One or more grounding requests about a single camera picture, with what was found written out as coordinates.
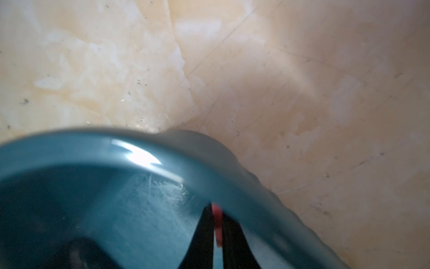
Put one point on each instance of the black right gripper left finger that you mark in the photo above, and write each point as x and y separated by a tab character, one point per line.
201	249

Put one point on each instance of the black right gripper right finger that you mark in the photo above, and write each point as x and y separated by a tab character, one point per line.
236	252

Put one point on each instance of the teal plastic storage box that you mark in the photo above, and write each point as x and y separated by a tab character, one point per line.
107	198

